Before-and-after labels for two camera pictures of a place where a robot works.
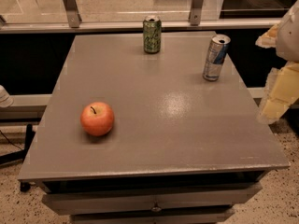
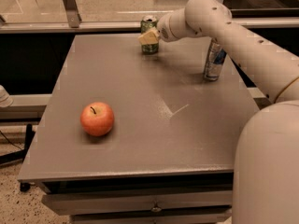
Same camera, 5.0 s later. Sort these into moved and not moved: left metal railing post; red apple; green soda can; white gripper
Moved: white gripper
Not moved: left metal railing post; green soda can; red apple
